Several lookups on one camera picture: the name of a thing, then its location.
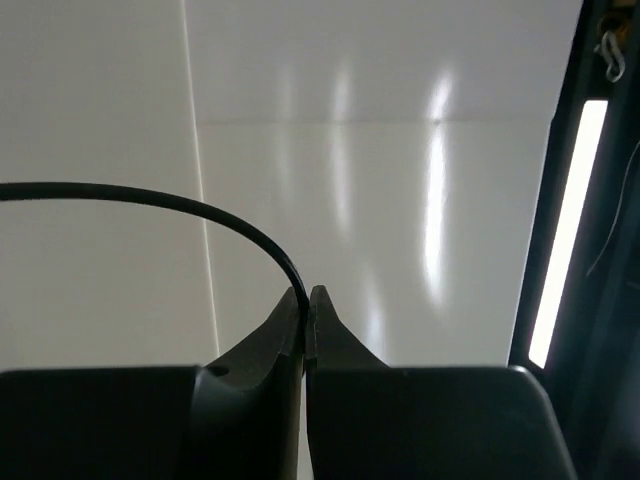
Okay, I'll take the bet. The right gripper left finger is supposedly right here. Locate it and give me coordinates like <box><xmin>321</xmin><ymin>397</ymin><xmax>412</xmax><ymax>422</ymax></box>
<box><xmin>208</xmin><ymin>289</ymin><xmax>303</xmax><ymax>479</ymax></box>

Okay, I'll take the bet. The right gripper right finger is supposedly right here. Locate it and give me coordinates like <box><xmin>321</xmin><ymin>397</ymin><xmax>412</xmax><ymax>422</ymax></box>
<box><xmin>305</xmin><ymin>286</ymin><xmax>576</xmax><ymax>479</ymax></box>

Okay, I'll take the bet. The thin black headphone cable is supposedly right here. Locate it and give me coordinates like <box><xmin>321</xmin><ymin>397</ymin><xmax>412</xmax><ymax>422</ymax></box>
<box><xmin>0</xmin><ymin>181</ymin><xmax>312</xmax><ymax>361</ymax></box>

